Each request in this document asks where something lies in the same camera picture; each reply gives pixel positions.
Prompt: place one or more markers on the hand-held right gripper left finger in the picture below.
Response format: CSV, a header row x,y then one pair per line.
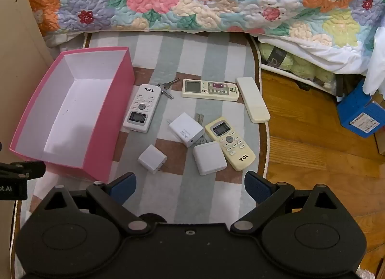
x,y
123,184

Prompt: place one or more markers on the pale green bundle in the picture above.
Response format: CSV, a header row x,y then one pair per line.
x,y
294,62

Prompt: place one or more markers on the brown cardboard box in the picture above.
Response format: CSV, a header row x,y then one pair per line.
x,y
379,128

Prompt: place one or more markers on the white remote control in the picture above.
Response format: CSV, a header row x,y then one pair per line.
x,y
143,107

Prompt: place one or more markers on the white oblong charger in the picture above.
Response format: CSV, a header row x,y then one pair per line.
x,y
183,128

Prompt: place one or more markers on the plain cream remote control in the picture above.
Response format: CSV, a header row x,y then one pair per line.
x,y
252,98

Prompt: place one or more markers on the beige furniture panel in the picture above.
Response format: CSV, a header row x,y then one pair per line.
x,y
18,41

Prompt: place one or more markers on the striped checkered rug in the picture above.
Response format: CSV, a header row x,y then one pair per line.
x,y
180,62

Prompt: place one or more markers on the yellow remote control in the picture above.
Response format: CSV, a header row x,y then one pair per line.
x,y
231,146

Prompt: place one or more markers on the cream remote with red buttons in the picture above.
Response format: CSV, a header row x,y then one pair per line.
x,y
210,90

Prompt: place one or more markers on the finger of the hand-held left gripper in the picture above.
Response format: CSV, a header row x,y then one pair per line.
x,y
30,168

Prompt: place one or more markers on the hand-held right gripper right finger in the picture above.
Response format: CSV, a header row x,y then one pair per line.
x,y
255,188

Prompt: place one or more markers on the small white cube charger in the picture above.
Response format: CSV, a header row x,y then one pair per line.
x,y
152,158

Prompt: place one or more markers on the small grey keys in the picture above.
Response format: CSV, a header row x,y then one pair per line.
x,y
199,118

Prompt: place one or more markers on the white bed sheet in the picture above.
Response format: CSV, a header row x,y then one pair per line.
x,y
315,56

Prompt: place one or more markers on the pink cardboard box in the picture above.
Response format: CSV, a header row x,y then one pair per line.
x,y
99,134

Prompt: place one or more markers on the blue cardboard box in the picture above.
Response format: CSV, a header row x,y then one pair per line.
x,y
358,110

